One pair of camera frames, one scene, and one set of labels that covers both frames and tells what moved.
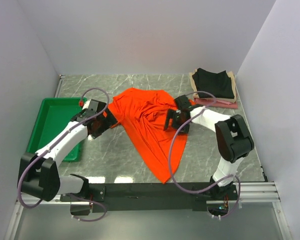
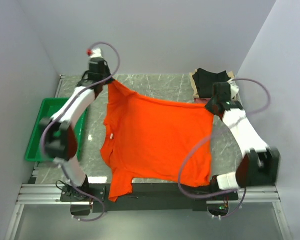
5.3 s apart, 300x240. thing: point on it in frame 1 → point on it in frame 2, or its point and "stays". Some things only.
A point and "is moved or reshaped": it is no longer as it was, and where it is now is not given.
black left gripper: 109,121 → 107,68
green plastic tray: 54,114 stays
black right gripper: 172,114 → 209,107
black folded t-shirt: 219,84 stays
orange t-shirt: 142,113 is moved or reshaped
